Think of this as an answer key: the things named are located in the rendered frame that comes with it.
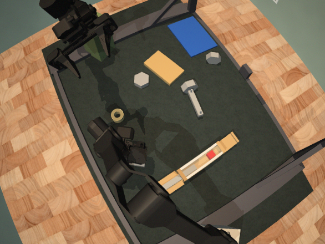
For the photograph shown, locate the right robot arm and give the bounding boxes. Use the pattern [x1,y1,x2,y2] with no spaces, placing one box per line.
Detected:
[39,0,98,44]

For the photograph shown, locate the blue flat rectangular slab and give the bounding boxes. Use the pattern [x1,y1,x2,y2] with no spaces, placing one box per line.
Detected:
[167,16,217,58]

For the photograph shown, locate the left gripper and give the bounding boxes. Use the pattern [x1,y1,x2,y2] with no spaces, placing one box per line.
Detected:
[116,126,134,149]

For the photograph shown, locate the cream roll of tape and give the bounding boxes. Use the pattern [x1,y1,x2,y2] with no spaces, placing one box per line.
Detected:
[111,109,124,123]

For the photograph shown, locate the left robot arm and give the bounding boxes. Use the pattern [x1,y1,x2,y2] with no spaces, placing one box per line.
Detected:
[87,117,238,244]

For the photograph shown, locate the grey square stick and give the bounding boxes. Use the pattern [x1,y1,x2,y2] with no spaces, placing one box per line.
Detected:
[162,174,182,190]

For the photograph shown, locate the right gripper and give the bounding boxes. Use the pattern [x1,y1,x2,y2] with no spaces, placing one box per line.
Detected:
[47,13,118,79]

